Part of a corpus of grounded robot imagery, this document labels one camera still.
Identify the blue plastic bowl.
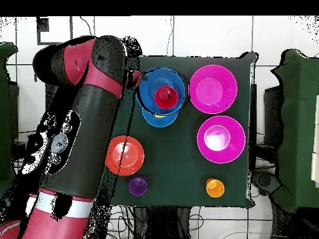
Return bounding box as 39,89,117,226
135,67,189,116
141,106,179,128

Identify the red plastic cup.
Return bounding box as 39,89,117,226
153,85,179,110

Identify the pink plastic bowl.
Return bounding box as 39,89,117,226
188,64,238,115
196,115,247,164

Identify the red-orange plastic bowl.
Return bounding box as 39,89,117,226
105,135,145,177

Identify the dark green table cloth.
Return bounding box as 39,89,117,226
109,50,259,209

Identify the black tape square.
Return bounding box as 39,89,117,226
36,16,74,46

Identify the purple plastic cup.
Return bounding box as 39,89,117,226
128,176,147,197

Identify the black metal stand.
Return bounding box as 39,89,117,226
249,83,258,172

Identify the orange plastic cup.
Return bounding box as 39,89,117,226
206,178,226,199

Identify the green-covered side table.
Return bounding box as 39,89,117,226
0,42,19,197
271,48,319,212

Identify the thin black cable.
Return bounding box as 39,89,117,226
79,16,94,35

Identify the tangle of floor cables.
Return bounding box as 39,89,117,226
105,205,150,239

